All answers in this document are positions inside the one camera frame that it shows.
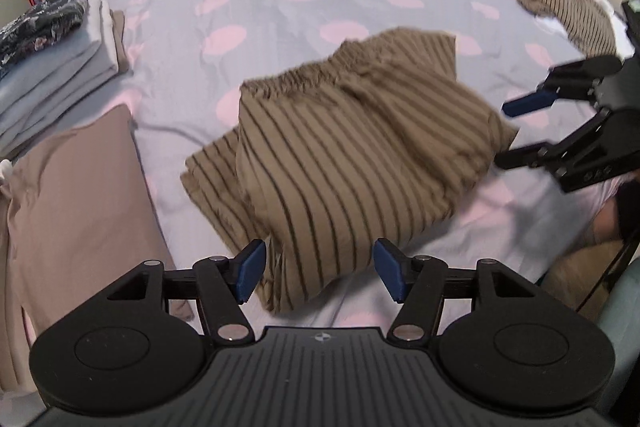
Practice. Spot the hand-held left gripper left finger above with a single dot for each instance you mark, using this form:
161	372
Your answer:
250	269

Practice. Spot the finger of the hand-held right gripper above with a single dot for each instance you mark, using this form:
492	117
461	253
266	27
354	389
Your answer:
525	104
520	158

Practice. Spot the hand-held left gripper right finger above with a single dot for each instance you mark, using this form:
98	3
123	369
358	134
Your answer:
390	269

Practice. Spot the brown striped pants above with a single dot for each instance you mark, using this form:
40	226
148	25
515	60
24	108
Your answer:
350	147

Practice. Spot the person's right forearm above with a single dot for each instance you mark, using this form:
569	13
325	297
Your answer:
607	224

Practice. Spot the pale grey folded clothes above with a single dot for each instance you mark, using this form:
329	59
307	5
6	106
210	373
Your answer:
60	72

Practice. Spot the white cloth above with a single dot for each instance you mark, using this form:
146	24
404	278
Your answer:
610	12

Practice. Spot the pale blue fabric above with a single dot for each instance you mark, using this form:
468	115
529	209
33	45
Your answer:
622	317

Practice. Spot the taupe folded garment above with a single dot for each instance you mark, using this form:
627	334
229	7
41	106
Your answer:
75	217

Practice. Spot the polka dot bed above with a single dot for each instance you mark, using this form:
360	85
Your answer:
275	7

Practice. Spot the beige folded cloth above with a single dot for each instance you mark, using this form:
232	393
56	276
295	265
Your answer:
120	37

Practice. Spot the dark floral folded cloth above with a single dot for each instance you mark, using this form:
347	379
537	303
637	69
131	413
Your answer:
45	19

